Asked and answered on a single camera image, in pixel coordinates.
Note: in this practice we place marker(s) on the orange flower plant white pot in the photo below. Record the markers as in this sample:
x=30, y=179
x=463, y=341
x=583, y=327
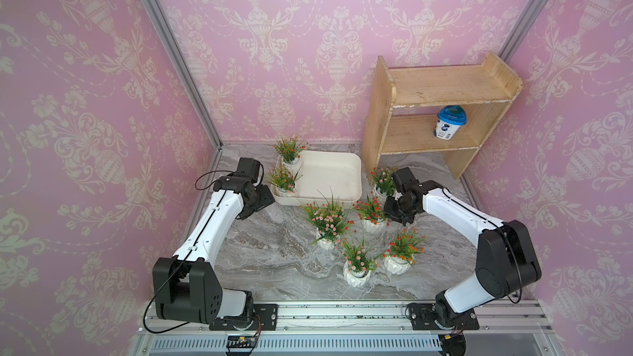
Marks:
x=290, y=150

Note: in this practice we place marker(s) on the pink flower plant back right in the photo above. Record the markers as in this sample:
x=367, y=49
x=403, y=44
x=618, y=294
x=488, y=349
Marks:
x=384, y=185

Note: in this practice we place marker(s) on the wooden two-tier shelf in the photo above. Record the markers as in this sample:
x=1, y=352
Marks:
x=405, y=103

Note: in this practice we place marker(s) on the pink flower plant front centre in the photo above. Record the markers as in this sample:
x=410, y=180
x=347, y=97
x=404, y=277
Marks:
x=360, y=262

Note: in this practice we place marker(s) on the blue lid white tub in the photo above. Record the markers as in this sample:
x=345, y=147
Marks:
x=449, y=120

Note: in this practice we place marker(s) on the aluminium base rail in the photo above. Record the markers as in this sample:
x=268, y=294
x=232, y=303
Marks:
x=353, y=327

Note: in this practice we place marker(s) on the tall pink flower plant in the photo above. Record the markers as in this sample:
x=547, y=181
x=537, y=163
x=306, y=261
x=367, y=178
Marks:
x=330, y=219

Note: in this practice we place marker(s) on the orange flower plant front right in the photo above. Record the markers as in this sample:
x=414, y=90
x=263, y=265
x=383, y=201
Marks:
x=399, y=255

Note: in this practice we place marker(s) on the cream plastic storage box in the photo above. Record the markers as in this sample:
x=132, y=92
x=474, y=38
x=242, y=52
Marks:
x=323, y=177

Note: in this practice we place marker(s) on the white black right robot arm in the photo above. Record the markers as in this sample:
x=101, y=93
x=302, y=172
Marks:
x=505, y=262

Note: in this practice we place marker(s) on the red flower plant white pot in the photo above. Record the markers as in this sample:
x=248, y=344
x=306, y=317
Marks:
x=371, y=215

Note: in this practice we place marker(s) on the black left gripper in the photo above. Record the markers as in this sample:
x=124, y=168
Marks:
x=267, y=198

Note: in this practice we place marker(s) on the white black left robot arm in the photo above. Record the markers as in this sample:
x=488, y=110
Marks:
x=186, y=287

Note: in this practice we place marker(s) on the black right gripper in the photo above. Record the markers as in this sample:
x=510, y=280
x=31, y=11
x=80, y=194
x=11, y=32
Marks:
x=388, y=211

